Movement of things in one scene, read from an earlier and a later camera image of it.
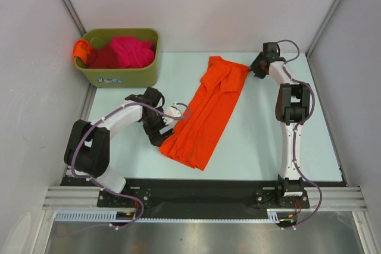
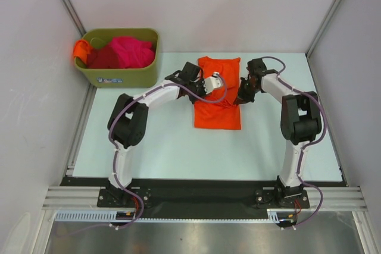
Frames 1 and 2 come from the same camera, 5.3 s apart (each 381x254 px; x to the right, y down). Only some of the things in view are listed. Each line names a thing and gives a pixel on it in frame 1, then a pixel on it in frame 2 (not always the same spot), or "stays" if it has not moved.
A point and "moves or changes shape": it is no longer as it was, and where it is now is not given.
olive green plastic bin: (120, 78) stays
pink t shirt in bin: (133, 53) stays
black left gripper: (156, 138) -> (203, 93)
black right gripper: (254, 66) -> (243, 97)
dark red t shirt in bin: (103, 58) stays
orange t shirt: (206, 119) moves or changes shape
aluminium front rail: (334, 198) stays
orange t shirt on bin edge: (81, 48) stays
